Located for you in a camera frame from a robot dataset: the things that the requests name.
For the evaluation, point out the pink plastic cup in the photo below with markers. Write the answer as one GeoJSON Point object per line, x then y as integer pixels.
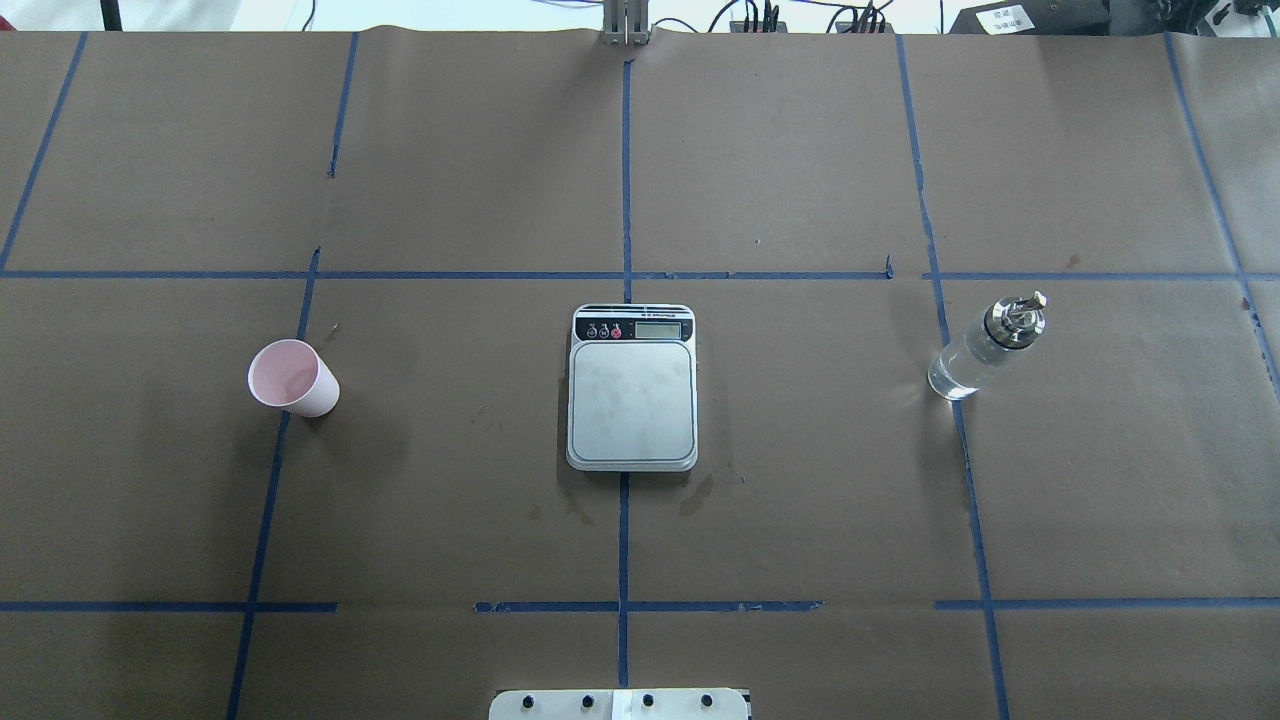
{"type": "Point", "coordinates": [290, 376]}

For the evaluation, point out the glass sauce bottle metal spout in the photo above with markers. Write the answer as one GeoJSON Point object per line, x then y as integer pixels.
{"type": "Point", "coordinates": [1002, 335]}

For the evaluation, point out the white digital kitchen scale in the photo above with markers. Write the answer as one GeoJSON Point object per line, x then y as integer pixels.
{"type": "Point", "coordinates": [632, 389]}

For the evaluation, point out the aluminium frame post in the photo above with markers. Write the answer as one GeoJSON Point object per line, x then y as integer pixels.
{"type": "Point", "coordinates": [626, 23]}

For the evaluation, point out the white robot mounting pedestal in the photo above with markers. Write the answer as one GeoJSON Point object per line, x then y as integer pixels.
{"type": "Point", "coordinates": [622, 703]}

